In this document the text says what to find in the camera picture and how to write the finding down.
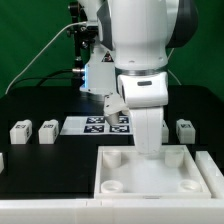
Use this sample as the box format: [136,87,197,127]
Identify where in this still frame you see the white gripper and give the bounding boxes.
[104,72,168,155]

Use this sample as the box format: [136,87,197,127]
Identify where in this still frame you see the white square tabletop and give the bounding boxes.
[94,145,212,199]

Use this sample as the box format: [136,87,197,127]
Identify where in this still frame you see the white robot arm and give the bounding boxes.
[78,0,198,154]

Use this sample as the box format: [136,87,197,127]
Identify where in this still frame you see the white sheet with tags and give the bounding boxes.
[60,116,132,136]

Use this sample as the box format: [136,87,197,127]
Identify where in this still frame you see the white left fence piece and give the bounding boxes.
[0,153,4,174]

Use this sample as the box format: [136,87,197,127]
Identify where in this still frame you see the black cable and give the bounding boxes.
[6,68,84,95]

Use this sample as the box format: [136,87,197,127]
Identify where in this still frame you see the white cable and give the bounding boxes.
[4,21,88,95]

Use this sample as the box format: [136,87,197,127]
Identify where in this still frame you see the white front fence wall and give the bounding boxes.
[0,199,224,224]

